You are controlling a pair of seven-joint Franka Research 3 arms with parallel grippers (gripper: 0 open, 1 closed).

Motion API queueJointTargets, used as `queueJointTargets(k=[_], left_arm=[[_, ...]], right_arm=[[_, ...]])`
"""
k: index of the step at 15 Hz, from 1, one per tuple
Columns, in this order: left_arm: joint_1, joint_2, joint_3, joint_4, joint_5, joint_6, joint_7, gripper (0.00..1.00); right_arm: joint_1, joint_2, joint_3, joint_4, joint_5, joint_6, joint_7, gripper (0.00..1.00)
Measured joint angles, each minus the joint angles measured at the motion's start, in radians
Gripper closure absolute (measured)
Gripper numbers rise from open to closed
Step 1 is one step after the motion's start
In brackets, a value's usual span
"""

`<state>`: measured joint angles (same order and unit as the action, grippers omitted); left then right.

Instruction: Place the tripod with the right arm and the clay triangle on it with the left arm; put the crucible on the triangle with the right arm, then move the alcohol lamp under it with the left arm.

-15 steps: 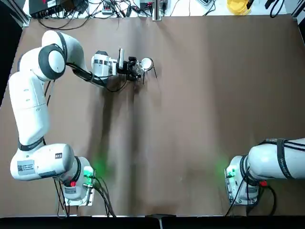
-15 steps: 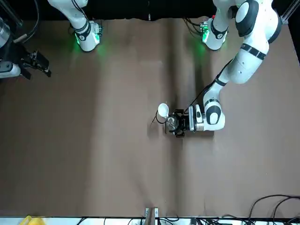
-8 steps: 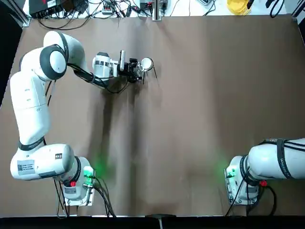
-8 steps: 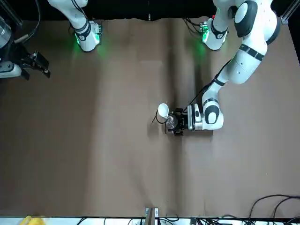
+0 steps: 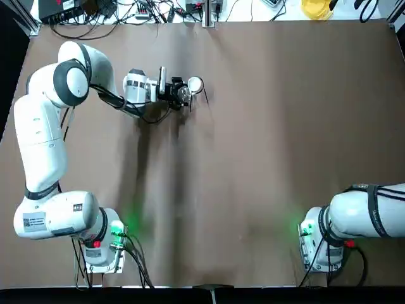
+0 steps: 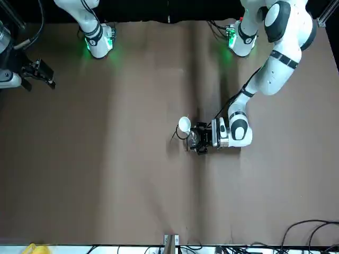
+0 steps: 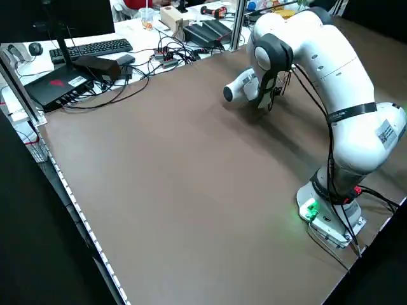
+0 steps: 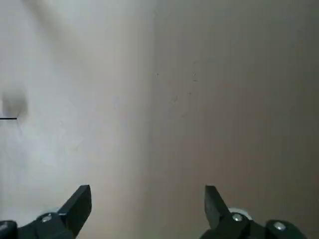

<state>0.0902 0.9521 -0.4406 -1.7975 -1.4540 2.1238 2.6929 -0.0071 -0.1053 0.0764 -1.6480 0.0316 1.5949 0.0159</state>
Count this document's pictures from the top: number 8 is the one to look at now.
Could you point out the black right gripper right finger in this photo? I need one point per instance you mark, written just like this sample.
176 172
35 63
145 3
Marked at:
215 209

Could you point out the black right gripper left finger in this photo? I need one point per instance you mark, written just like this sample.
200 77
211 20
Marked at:
74 209

